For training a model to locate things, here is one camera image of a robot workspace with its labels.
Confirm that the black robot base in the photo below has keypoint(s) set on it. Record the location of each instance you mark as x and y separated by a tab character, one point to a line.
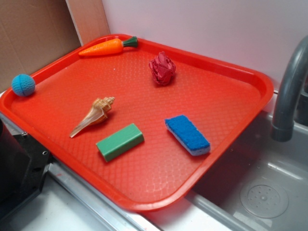
23	166

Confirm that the red plastic tray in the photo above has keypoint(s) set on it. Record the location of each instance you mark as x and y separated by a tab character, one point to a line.
221	100

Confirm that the blue scrub sponge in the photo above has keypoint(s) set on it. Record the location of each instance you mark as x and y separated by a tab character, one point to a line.
188	135

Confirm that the green rectangular block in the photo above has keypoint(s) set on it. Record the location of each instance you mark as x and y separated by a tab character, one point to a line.
120	142

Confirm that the crumpled red paper ball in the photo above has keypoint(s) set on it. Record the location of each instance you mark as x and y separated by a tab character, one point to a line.
162	68

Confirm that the tan spiral seashell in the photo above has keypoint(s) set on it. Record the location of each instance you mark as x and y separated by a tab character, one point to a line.
97	114

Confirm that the orange toy carrot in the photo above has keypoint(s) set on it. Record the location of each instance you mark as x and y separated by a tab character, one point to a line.
109	47

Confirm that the grey plastic sink basin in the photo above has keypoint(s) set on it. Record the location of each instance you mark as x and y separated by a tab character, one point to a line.
257	185

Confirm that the blue textured ball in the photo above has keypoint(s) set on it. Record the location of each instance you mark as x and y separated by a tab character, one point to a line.
23	85

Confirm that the grey sink faucet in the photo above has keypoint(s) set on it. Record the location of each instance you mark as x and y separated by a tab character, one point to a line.
292	101

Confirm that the brown cardboard panel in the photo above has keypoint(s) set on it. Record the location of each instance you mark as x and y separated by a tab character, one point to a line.
34	33

